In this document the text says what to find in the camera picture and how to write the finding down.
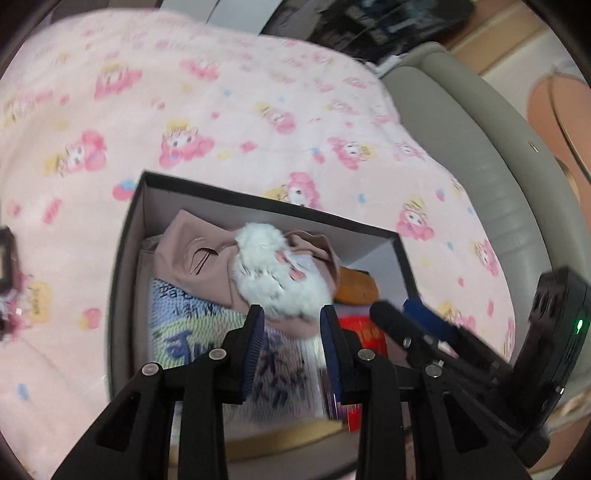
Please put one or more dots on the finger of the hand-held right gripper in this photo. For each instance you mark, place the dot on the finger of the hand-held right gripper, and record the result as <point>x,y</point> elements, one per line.
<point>429,318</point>
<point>392,323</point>

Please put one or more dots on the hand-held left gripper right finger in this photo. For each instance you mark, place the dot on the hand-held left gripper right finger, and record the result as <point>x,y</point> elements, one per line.
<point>331,350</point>

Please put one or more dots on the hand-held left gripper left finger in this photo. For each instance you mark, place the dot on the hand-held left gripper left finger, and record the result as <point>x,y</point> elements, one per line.
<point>254,341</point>

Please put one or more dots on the large silver snack packet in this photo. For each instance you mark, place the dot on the large silver snack packet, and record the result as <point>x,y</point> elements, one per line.
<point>194,332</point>

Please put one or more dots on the white plush toy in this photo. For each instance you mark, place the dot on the white plush toy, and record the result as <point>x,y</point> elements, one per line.
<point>263,263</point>

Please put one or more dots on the beige garment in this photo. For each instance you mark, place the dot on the beige garment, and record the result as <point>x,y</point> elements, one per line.
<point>194,277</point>

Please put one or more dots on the black cardboard box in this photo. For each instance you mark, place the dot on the black cardboard box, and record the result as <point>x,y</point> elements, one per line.
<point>138,240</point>

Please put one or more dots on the red booklet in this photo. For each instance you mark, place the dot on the red booklet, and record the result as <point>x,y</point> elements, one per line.
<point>369,332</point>

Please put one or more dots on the wooden comb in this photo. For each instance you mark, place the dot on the wooden comb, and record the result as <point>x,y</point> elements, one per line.
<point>355,286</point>

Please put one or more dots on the grey padded headboard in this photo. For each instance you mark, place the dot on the grey padded headboard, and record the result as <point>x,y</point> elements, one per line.
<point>461,115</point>

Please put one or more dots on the orange round object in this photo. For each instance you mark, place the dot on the orange round object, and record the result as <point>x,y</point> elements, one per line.
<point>540,110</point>

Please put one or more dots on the pink printed blanket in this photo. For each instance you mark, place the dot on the pink printed blanket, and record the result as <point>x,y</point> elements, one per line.
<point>231,92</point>

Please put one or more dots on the black rectangular buckle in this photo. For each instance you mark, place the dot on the black rectangular buckle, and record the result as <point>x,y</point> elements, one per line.
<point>14,258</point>

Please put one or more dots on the dark glass wardrobe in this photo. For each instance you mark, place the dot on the dark glass wardrobe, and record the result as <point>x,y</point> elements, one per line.
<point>369,27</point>

